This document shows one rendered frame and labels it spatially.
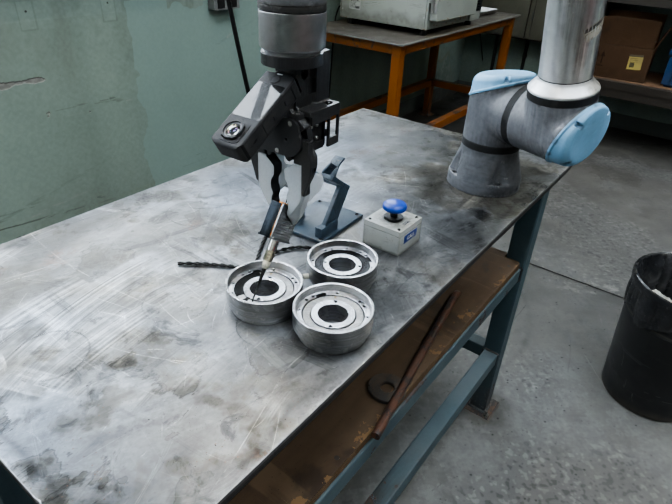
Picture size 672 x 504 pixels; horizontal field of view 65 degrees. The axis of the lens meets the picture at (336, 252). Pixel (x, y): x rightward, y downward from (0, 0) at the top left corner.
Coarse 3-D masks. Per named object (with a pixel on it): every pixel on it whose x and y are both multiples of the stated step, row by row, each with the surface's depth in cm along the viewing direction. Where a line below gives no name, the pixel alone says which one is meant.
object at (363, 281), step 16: (336, 240) 82; (352, 240) 82; (336, 256) 80; (352, 256) 80; (368, 256) 81; (320, 272) 74; (336, 272) 77; (352, 272) 77; (368, 272) 75; (368, 288) 78
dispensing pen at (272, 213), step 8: (272, 200) 68; (272, 208) 68; (272, 216) 68; (264, 224) 68; (272, 224) 67; (264, 232) 68; (272, 240) 69; (272, 248) 69; (264, 256) 69; (272, 256) 69; (264, 264) 69; (264, 272) 69; (256, 288) 70
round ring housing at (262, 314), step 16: (240, 272) 75; (272, 272) 76; (288, 272) 76; (272, 288) 75; (240, 304) 69; (256, 304) 68; (272, 304) 68; (288, 304) 69; (256, 320) 70; (272, 320) 70
